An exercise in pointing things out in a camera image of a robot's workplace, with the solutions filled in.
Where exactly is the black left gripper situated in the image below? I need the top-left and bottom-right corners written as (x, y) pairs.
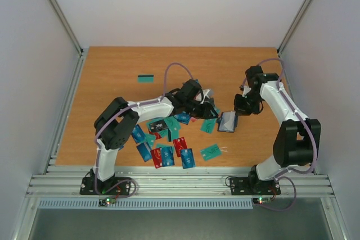
top-left (185, 99), bottom-right (219, 120)

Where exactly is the dark blue card holder wallet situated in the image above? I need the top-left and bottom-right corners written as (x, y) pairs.
top-left (217, 111), bottom-right (238, 133)

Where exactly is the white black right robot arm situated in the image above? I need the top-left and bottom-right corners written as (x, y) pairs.
top-left (234, 65), bottom-right (321, 194)

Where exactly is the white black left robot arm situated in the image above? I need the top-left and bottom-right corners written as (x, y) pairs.
top-left (91, 79), bottom-right (218, 195)

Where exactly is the teal vip card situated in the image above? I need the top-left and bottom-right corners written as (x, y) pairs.
top-left (200, 119), bottom-right (217, 134)
top-left (200, 144), bottom-right (222, 161)

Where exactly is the teal VIP card front right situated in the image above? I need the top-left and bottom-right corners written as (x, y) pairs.
top-left (200, 144), bottom-right (222, 161)

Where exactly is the red card centre front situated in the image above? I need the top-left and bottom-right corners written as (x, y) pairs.
top-left (173, 137), bottom-right (188, 157)

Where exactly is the red card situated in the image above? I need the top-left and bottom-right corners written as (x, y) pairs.
top-left (173, 137), bottom-right (188, 157)
top-left (150, 148), bottom-right (163, 169)

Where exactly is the black VIP card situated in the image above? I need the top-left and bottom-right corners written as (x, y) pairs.
top-left (148, 119), bottom-right (168, 133)

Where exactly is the blue card front centre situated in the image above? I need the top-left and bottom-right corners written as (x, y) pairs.
top-left (181, 148), bottom-right (196, 169)

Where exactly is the blue card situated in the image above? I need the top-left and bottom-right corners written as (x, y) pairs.
top-left (131, 124), bottom-right (146, 144)
top-left (181, 148), bottom-right (196, 169)

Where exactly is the red card front left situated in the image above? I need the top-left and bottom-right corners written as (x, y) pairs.
top-left (150, 148), bottom-right (163, 169)

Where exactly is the teal card with magnetic stripe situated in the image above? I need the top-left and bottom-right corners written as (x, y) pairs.
top-left (138, 74), bottom-right (154, 83)

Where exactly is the blue card left middle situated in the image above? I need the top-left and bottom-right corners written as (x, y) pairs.
top-left (131, 124), bottom-right (146, 144)

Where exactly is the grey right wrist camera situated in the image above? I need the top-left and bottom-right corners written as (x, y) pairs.
top-left (240, 85), bottom-right (251, 97)

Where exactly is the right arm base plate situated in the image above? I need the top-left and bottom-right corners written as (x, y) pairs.
top-left (229, 176), bottom-right (281, 196)

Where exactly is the grey slotted cable duct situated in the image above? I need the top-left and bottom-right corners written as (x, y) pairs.
top-left (38, 198), bottom-right (253, 210)

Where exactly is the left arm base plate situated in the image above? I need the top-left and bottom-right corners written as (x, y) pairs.
top-left (79, 176), bottom-right (134, 196)

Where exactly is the aluminium frame post right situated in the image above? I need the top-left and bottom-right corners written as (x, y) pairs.
top-left (277, 0), bottom-right (313, 56)

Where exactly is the aluminium frame post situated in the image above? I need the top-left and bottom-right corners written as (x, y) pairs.
top-left (277, 0), bottom-right (313, 56)
top-left (48, 0), bottom-right (84, 56)

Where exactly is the aluminium frame post left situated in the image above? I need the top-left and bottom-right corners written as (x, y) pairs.
top-left (48, 0), bottom-right (84, 56)

